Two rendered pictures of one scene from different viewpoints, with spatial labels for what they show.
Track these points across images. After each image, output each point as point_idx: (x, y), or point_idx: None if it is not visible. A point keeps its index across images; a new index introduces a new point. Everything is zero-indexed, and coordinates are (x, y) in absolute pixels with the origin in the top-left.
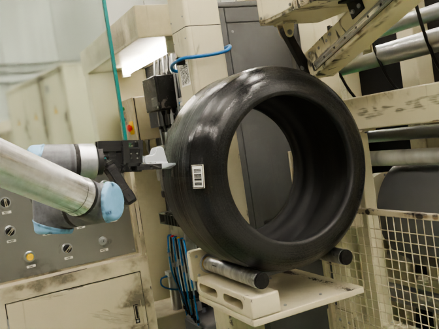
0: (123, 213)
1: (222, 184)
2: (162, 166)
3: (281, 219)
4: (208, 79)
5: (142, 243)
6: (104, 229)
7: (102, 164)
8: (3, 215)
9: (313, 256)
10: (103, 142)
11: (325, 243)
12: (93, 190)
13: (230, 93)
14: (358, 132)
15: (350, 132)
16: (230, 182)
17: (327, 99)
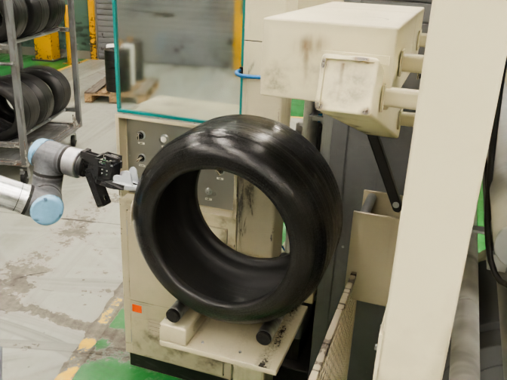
0: (230, 176)
1: (145, 228)
2: (124, 188)
3: (281, 262)
4: (256, 100)
5: (234, 208)
6: (211, 182)
7: (77, 171)
8: (139, 145)
9: (228, 320)
10: (84, 153)
11: (240, 317)
12: (24, 201)
13: (171, 151)
14: (314, 232)
15: (294, 231)
16: (259, 204)
17: (273, 188)
